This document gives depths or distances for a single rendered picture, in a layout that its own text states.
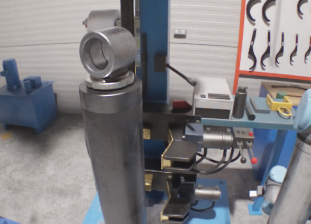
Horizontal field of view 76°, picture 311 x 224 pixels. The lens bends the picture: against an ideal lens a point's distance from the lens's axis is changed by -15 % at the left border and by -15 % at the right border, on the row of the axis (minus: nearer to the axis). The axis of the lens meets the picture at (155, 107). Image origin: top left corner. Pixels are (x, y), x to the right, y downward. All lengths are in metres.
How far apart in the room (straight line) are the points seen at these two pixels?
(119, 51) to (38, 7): 3.19
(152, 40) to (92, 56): 0.78
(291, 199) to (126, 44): 0.65
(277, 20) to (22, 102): 3.59
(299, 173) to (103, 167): 0.63
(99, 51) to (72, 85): 2.97
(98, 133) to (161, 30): 0.91
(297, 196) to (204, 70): 2.70
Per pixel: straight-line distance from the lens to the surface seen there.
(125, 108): 0.72
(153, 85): 1.59
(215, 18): 3.09
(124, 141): 0.77
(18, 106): 3.55
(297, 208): 0.69
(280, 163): 2.61
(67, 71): 3.72
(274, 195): 1.07
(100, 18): 2.03
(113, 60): 0.67
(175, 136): 1.35
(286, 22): 3.29
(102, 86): 0.71
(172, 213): 1.53
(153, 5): 1.49
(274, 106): 1.68
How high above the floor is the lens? 1.73
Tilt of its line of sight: 26 degrees down
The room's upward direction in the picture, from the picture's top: straight up
